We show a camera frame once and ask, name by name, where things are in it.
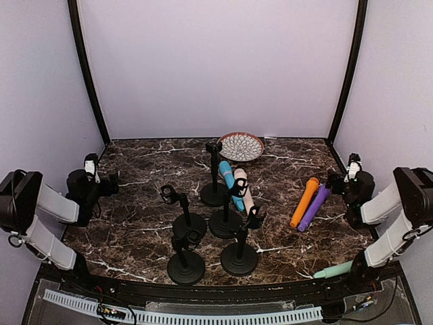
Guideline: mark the beige microphone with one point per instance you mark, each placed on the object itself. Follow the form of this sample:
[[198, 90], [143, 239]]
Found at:
[[247, 197]]

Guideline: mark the purple microphone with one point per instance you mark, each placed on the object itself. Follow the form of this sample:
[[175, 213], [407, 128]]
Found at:
[[323, 192]]

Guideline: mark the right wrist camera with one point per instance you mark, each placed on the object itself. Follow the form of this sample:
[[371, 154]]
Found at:
[[354, 166]]

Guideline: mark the blue microphone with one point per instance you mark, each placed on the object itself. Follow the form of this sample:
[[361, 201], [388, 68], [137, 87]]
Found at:
[[227, 173]]

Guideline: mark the right black corner post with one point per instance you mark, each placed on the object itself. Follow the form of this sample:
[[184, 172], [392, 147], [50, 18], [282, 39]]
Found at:
[[350, 70]]

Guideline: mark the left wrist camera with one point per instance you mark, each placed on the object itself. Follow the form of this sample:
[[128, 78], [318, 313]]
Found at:
[[91, 164]]

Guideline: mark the black front frame rail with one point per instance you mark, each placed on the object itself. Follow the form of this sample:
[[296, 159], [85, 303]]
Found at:
[[314, 292]]

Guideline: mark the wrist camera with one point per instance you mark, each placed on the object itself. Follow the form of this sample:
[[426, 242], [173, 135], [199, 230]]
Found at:
[[91, 164], [354, 166]]

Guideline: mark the floral patterned ceramic plate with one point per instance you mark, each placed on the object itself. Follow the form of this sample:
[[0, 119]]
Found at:
[[241, 146]]

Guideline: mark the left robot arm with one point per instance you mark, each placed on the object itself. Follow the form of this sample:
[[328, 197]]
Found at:
[[25, 197]]

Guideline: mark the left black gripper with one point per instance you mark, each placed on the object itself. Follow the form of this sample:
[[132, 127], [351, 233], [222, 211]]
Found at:
[[107, 191]]

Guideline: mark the black stand of blue microphone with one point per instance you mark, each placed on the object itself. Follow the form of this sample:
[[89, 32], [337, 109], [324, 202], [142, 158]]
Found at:
[[240, 259]]

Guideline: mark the black stand of orange microphone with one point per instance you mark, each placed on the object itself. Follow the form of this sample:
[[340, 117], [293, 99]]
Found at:
[[187, 221]]

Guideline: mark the black stand of beige microphone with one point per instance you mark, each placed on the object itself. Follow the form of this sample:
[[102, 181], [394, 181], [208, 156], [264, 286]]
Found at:
[[212, 194]]

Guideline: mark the mint green microphone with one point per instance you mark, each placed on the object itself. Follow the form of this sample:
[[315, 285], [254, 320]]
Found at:
[[335, 270]]

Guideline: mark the black stand of mint microphone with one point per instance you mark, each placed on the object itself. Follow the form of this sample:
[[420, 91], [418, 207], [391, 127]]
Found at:
[[223, 223]]

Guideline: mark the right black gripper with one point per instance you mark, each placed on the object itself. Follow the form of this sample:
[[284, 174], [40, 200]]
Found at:
[[332, 177]]

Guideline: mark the white slotted cable duct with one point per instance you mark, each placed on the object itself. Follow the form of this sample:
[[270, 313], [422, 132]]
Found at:
[[114, 314]]

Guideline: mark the orange microphone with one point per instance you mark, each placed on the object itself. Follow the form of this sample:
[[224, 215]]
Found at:
[[312, 186]]

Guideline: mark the left black corner post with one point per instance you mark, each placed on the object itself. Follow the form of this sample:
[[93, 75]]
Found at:
[[86, 70]]

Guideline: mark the black corner post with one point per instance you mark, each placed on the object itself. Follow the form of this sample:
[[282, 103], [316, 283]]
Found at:
[[350, 70], [86, 70]]

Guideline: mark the black stand of purple microphone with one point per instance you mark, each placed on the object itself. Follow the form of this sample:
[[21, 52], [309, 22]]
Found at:
[[186, 267]]

